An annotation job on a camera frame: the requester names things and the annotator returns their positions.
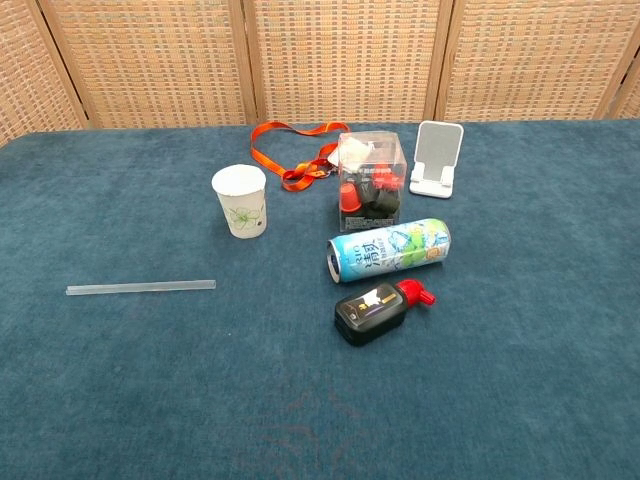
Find black ink bottle red cap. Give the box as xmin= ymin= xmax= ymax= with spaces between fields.
xmin=333 ymin=278 xmax=437 ymax=348

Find clear plastic box with toys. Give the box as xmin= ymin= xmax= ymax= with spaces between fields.
xmin=333 ymin=130 xmax=407 ymax=233

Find orange lanyard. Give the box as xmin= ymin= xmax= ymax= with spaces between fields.
xmin=250 ymin=121 xmax=351 ymax=193

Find light blue drink can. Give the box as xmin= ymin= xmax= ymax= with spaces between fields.
xmin=327 ymin=217 xmax=452 ymax=285

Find woven rattan folding screen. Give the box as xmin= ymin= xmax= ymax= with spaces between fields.
xmin=0 ymin=0 xmax=640 ymax=149

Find white phone stand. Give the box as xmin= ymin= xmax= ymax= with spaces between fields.
xmin=408 ymin=120 xmax=465 ymax=200

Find white paper cup green flower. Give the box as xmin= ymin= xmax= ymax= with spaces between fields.
xmin=210 ymin=164 xmax=268 ymax=240

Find transparent plastic straw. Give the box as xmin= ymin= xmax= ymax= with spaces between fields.
xmin=65 ymin=279 xmax=218 ymax=297

